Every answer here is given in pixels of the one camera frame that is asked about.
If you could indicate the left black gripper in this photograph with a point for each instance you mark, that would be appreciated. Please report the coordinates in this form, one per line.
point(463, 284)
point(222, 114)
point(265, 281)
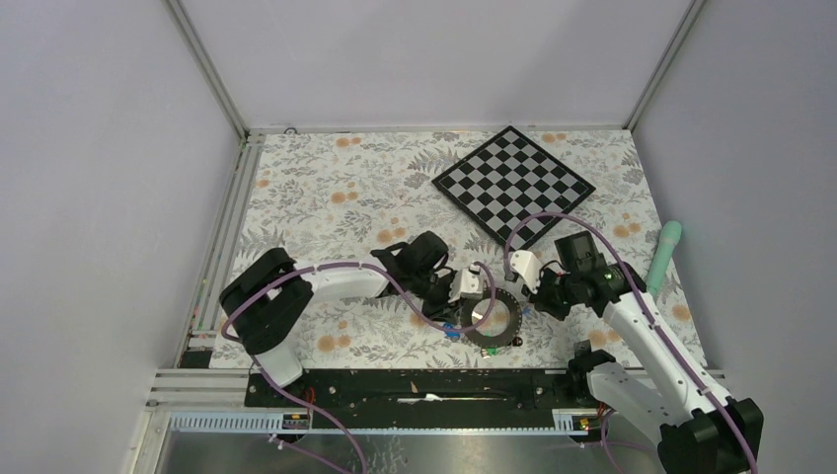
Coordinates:
point(443, 310)

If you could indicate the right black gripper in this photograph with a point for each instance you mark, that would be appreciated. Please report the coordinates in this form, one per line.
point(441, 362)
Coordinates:
point(541, 303)

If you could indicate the blue key tag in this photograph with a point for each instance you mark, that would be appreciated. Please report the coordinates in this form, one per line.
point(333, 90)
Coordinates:
point(450, 331)

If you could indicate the large grey metal keyring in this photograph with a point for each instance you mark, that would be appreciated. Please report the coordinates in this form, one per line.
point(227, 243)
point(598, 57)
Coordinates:
point(497, 322)

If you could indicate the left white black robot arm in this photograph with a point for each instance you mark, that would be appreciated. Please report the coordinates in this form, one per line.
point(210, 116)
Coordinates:
point(264, 302)

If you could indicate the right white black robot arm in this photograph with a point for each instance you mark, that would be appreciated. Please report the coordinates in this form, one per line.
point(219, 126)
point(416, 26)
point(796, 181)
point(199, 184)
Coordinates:
point(695, 424)

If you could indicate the black white checkerboard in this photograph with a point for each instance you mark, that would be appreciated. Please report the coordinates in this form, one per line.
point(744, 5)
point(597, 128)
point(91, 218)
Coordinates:
point(508, 178)

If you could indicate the floral table mat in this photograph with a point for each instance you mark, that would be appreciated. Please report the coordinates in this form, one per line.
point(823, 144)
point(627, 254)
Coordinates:
point(338, 196)

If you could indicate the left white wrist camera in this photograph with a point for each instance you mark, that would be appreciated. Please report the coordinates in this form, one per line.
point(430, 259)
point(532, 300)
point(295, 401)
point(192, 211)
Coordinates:
point(466, 284)

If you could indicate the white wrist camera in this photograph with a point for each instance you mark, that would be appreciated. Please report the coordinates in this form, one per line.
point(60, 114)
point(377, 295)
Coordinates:
point(466, 284)
point(526, 265)

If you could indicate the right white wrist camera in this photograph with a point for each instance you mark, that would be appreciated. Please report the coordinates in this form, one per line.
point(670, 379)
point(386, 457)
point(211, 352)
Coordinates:
point(526, 265)

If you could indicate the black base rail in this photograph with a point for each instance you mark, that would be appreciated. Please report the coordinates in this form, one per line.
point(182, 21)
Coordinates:
point(344, 391)

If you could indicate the mint green cylinder handle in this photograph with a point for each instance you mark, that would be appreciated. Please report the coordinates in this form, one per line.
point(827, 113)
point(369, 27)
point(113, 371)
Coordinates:
point(668, 238)

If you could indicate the white slotted cable duct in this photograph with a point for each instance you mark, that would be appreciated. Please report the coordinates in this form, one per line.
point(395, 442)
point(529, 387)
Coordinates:
point(398, 421)

